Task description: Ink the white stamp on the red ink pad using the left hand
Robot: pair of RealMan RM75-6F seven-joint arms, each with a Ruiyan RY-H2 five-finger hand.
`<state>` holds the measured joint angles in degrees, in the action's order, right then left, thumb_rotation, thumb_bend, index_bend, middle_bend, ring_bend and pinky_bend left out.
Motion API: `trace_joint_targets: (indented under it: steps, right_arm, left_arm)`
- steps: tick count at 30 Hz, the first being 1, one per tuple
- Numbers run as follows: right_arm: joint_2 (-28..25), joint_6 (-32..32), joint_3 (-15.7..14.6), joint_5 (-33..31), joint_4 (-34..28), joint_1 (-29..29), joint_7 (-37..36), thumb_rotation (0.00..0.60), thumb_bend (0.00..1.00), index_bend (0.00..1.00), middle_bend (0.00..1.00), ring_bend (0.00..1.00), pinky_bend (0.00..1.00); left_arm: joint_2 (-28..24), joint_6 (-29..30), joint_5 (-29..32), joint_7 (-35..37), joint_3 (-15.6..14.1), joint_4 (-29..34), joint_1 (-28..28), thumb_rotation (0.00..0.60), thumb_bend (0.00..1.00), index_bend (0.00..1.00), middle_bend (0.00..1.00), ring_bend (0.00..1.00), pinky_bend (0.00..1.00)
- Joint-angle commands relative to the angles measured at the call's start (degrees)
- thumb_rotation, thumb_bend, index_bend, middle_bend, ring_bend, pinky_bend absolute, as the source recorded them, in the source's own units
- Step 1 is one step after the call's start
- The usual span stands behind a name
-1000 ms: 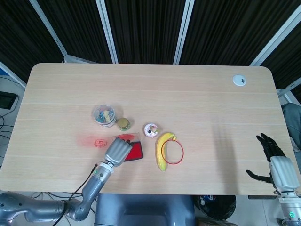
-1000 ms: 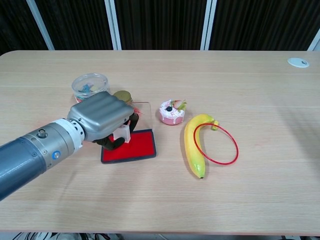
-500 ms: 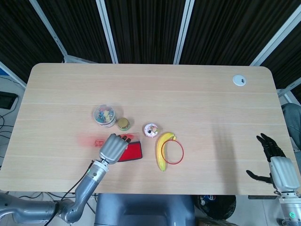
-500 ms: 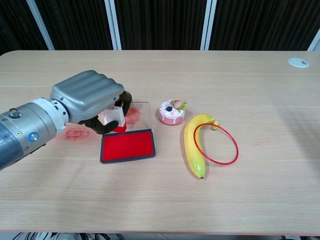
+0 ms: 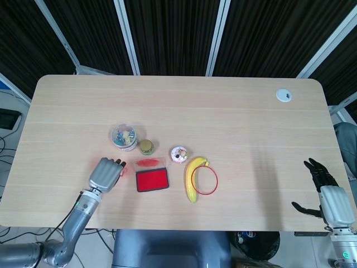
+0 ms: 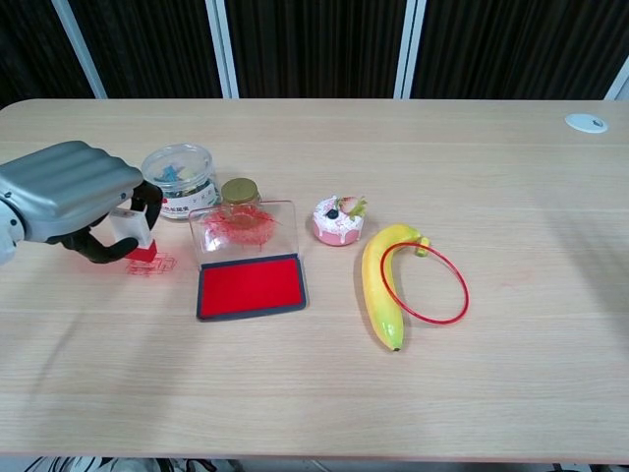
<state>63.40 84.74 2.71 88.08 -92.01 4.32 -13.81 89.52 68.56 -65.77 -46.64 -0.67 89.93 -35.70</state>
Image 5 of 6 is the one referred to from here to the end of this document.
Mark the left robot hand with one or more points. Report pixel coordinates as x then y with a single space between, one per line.
104 174

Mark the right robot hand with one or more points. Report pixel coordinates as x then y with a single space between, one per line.
334 205

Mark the small red stamp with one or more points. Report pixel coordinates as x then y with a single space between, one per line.
124 170

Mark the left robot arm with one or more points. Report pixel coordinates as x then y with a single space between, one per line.
81 212

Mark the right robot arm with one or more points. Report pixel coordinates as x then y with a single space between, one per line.
344 248

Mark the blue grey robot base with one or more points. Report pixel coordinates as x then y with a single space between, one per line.
173 251

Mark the black under-desk control box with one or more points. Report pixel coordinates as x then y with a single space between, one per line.
311 234

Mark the clear jar of coloured clips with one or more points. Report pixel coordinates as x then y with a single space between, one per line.
124 138

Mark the red ink pad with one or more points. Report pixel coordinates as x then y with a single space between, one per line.
153 181

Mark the small jar with gold lid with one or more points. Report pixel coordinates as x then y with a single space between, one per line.
145 146

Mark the grey trouser leg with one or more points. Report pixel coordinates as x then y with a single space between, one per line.
348 145

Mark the yellow toy banana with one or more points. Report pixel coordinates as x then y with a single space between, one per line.
190 184

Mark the black trash bin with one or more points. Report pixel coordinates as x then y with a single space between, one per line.
259 247

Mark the blue white panel edge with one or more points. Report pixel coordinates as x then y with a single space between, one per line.
11 89

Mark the white partition post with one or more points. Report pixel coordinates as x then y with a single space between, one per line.
341 114
218 36
329 46
127 36
57 30

